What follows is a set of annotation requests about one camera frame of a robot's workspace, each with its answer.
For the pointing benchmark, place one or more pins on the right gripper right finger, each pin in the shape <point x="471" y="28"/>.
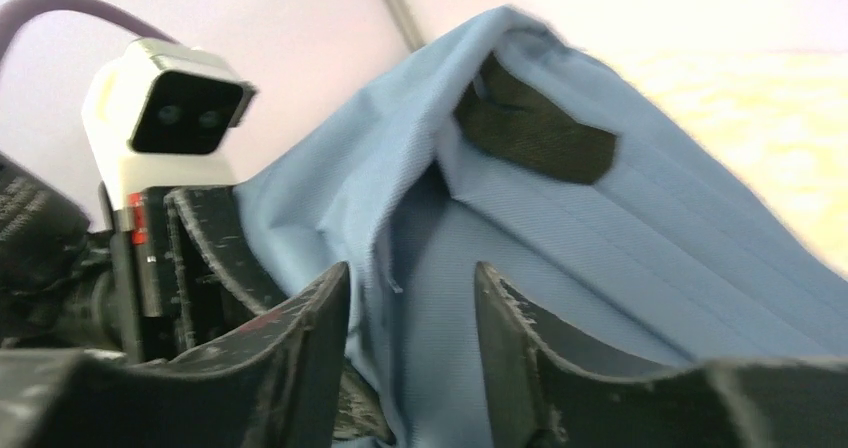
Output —
<point x="550" y="384"/>

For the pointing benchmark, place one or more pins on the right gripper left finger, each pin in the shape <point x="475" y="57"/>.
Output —
<point x="272" y="382"/>

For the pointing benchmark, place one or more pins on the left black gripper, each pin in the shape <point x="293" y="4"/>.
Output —
<point x="174" y="272"/>

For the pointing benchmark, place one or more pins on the blue student backpack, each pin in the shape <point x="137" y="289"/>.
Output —
<point x="498" y="144"/>

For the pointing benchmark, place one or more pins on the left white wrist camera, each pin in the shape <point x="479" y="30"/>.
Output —
<point x="157" y="116"/>

